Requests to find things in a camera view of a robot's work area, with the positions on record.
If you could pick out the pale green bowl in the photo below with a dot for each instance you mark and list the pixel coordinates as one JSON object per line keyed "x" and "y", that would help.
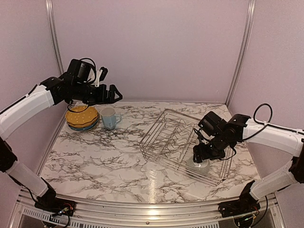
{"x": 198, "y": 168}

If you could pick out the left aluminium frame post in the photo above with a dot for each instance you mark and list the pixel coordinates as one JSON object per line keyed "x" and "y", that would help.
{"x": 53, "y": 35}

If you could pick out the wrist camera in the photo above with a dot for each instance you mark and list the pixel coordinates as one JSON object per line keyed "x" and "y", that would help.
{"x": 200, "y": 137}
{"x": 96, "y": 79}

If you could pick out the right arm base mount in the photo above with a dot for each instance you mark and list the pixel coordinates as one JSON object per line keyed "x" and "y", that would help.
{"x": 237, "y": 207}

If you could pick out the yellow polka dot plate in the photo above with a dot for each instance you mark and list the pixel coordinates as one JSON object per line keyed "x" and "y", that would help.
{"x": 83, "y": 124}
{"x": 81, "y": 114}

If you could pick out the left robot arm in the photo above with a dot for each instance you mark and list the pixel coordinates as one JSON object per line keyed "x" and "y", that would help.
{"x": 81, "y": 82}

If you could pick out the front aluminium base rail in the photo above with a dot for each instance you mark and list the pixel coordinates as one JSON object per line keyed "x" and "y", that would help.
{"x": 91, "y": 213}

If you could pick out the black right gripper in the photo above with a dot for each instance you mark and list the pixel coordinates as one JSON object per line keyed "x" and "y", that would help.
{"x": 200, "y": 153}

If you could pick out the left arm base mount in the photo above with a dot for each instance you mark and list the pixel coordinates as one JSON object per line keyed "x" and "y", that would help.
{"x": 57, "y": 205}

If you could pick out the aluminium frame post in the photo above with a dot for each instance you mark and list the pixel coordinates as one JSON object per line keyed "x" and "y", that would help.
{"x": 242, "y": 53}
{"x": 53, "y": 35}

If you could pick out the right aluminium frame post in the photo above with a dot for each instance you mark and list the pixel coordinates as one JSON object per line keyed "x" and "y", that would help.
{"x": 242, "y": 53}

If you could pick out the light blue mug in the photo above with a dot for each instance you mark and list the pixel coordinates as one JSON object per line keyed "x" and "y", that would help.
{"x": 109, "y": 118}

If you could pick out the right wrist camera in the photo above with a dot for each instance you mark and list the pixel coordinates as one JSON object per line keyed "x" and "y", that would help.
{"x": 200, "y": 137}

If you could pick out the metal wire dish rack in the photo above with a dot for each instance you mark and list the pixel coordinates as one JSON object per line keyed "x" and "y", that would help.
{"x": 170, "y": 141}

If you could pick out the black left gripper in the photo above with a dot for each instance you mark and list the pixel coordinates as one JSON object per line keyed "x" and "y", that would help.
{"x": 101, "y": 98}

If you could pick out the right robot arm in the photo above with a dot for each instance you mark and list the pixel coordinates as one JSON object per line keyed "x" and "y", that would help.
{"x": 216, "y": 135}

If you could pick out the blue polka dot plate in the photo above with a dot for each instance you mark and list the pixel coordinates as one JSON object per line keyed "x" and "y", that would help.
{"x": 96, "y": 122}

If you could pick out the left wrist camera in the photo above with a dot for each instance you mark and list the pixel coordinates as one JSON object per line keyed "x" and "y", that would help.
{"x": 96, "y": 79}

